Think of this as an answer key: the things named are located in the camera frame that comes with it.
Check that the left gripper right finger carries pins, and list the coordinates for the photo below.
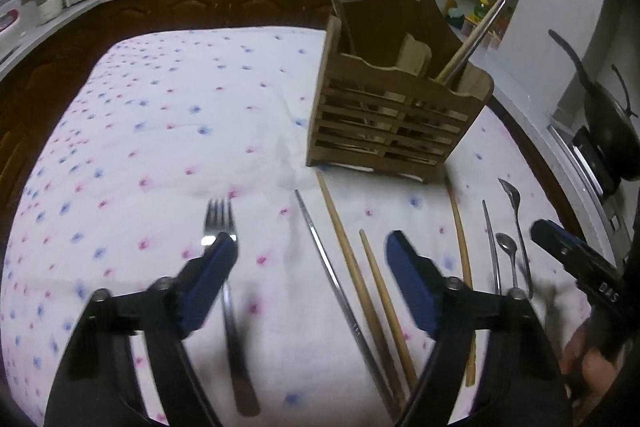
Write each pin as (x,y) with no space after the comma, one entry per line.
(521,383)

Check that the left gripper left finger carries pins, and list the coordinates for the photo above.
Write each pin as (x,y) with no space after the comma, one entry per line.
(96,383)

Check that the small steel spoon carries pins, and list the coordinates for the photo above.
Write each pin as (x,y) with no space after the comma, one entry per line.
(508,245)

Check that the steel chopstick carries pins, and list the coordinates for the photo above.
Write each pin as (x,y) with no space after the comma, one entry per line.
(350,317)
(492,250)
(449,73)

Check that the person's right hand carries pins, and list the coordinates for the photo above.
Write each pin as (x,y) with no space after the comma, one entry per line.
(596,371)

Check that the black wok with lid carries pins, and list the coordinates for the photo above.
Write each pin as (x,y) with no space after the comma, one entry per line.
(609,122)

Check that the steel fork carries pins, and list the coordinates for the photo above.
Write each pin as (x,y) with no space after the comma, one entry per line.
(219,218)

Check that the white floral tablecloth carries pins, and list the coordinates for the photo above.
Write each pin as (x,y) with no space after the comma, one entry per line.
(165,123)

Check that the wooden utensil holder box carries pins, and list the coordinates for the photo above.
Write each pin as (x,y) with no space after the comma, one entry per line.
(381,108)

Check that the wooden lower cabinets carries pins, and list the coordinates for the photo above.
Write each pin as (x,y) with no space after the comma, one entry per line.
(35,92)

